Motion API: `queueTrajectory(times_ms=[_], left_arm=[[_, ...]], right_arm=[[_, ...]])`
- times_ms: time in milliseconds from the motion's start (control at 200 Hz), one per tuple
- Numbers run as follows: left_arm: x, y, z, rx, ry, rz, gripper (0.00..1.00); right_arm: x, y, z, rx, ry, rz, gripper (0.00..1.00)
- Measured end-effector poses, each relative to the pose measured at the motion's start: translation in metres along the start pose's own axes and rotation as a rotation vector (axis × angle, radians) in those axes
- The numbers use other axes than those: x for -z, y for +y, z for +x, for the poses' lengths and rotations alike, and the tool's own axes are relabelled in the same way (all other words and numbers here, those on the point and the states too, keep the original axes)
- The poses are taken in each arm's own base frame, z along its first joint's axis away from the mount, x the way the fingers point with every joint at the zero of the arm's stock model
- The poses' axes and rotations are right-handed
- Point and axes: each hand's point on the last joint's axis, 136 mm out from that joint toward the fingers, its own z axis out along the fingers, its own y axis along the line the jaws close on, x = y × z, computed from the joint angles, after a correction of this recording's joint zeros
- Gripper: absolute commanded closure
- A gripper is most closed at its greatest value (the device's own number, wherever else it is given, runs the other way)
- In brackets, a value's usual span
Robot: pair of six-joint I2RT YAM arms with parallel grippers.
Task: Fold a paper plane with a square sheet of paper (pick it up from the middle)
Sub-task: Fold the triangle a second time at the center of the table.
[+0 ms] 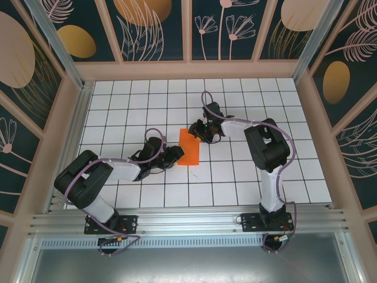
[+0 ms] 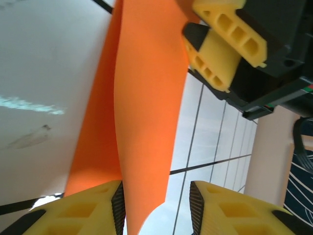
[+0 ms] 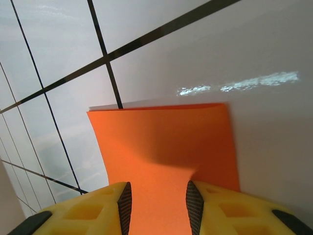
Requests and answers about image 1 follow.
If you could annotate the yellow power connector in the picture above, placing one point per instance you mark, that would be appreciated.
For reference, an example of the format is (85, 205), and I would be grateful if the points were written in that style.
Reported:
(277, 237)
(119, 239)

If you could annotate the grey metal sheet shelf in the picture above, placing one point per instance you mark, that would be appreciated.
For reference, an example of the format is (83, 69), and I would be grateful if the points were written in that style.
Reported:
(188, 265)

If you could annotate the orange paper sheet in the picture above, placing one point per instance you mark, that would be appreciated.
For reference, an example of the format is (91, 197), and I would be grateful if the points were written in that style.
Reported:
(190, 150)

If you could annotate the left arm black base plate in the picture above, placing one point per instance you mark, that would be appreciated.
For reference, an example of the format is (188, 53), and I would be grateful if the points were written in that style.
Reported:
(129, 224)

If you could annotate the aluminium side rail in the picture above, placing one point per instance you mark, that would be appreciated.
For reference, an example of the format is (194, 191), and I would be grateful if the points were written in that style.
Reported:
(70, 147)

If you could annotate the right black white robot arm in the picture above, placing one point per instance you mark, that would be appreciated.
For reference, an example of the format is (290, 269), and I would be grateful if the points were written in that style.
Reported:
(271, 153)

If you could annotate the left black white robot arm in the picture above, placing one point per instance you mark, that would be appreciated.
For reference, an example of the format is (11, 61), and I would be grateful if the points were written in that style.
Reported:
(79, 182)

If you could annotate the long aluminium mounting rail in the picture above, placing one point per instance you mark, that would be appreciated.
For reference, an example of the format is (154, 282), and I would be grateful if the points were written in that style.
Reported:
(188, 221)

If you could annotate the aluminium frame leg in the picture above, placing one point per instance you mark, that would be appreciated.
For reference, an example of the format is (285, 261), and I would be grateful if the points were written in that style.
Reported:
(349, 262)
(29, 262)

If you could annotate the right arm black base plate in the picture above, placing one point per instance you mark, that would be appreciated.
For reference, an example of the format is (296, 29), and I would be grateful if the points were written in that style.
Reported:
(250, 222)

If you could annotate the aluminium corner post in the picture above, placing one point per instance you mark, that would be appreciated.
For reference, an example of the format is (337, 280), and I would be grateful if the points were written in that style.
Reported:
(56, 44)
(316, 38)

